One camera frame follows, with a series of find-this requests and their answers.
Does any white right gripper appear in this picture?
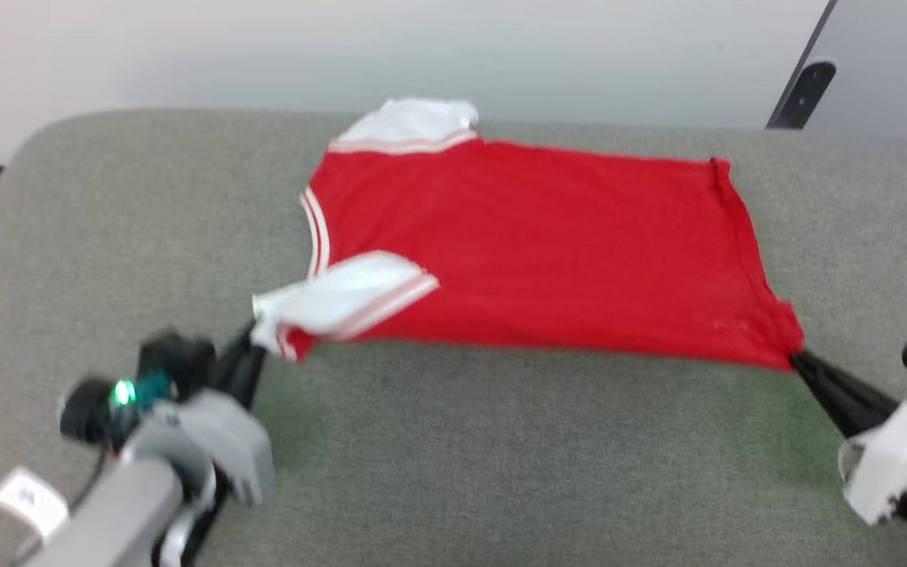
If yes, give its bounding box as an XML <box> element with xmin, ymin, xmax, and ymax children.
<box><xmin>789</xmin><ymin>349</ymin><xmax>907</xmax><ymax>527</ymax></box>

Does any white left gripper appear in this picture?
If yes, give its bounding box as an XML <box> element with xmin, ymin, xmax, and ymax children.
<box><xmin>123</xmin><ymin>324</ymin><xmax>275</xmax><ymax>506</ymax></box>

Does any red and white shirt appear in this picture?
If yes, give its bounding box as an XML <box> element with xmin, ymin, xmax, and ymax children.
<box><xmin>252</xmin><ymin>98</ymin><xmax>805</xmax><ymax>371</ymax></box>

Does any white label tag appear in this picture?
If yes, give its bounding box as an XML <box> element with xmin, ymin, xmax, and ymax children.
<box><xmin>0</xmin><ymin>467</ymin><xmax>68</xmax><ymax>540</ymax></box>

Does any black door hinge plate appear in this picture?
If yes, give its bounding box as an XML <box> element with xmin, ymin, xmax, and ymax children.
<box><xmin>772</xmin><ymin>61</ymin><xmax>838</xmax><ymax>129</ymax></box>

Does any grey door panel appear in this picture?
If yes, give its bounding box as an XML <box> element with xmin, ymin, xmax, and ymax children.
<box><xmin>804</xmin><ymin>0</ymin><xmax>907</xmax><ymax>143</ymax></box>

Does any black door frame strip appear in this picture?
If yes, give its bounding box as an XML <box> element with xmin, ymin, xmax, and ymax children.
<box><xmin>766</xmin><ymin>0</ymin><xmax>839</xmax><ymax>129</ymax></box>

